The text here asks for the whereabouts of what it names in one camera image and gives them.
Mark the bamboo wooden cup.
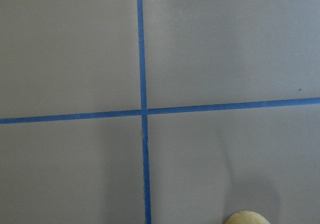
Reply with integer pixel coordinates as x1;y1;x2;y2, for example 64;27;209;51
224;211;270;224

